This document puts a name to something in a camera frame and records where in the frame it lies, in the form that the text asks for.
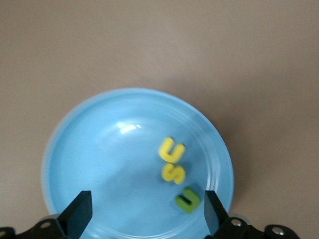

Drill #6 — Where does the brown table cover mat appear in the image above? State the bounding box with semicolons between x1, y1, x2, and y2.
0;0;319;239

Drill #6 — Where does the blue plate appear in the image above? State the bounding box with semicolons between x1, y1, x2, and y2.
41;87;235;239

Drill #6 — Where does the yellow foam letter s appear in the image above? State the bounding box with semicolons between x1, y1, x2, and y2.
160;161;186;185

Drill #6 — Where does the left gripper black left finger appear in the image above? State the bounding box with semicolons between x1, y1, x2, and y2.
0;190;93;239

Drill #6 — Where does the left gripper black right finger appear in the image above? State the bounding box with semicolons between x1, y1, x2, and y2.
204;190;300;239

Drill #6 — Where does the green foam letter n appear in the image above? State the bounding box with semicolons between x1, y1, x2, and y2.
175;184;201;214

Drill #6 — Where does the yellow foam letter u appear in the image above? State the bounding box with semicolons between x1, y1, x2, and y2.
158;137;186;162

